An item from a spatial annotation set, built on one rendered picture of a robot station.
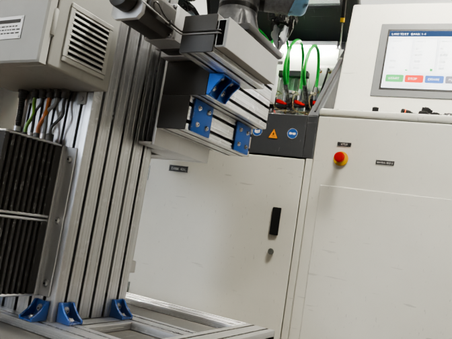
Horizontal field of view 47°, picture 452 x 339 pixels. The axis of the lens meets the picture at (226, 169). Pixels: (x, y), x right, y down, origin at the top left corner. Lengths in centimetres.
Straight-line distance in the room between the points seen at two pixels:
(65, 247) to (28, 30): 48
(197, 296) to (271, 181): 51
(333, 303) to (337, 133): 59
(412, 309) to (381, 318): 10
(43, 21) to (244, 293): 120
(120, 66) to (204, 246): 89
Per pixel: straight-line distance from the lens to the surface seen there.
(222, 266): 196
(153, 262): 209
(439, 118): 188
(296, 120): 194
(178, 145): 144
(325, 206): 186
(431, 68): 222
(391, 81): 220
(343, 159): 183
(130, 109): 137
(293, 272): 187
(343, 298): 184
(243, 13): 153
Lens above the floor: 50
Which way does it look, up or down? 6 degrees up
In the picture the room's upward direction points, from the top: 9 degrees clockwise
